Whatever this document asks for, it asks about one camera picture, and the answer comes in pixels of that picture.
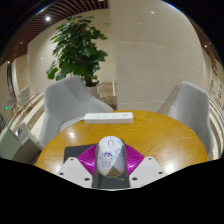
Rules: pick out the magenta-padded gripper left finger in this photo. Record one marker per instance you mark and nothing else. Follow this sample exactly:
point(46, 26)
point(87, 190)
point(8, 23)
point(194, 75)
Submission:
point(85, 163)

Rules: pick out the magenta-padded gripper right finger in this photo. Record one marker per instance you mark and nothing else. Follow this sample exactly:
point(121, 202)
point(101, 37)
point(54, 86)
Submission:
point(136, 163)

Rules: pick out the white cartoon-print computer mouse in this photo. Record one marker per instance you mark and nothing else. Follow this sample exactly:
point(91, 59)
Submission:
point(110, 155)

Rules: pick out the black mouse pad green streaks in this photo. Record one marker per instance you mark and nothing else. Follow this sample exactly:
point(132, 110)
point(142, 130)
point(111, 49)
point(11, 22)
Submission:
point(75, 150)

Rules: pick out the white power strip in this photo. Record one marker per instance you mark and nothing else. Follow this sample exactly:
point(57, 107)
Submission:
point(108, 117)

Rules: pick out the grey shell chair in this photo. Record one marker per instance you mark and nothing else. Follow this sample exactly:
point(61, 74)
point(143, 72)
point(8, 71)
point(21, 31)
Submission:
point(193, 106)
point(68, 103)

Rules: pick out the grey-green armchair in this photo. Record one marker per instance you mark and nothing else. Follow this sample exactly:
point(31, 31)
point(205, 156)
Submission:
point(18, 145)

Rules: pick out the white chair with thin legs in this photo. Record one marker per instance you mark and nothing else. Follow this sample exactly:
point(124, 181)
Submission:
point(25, 95)

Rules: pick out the poster stand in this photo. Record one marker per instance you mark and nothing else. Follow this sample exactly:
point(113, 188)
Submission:
point(216, 90)

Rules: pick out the large green potted plant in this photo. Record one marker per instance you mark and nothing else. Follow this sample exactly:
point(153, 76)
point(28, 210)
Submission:
point(78, 46)

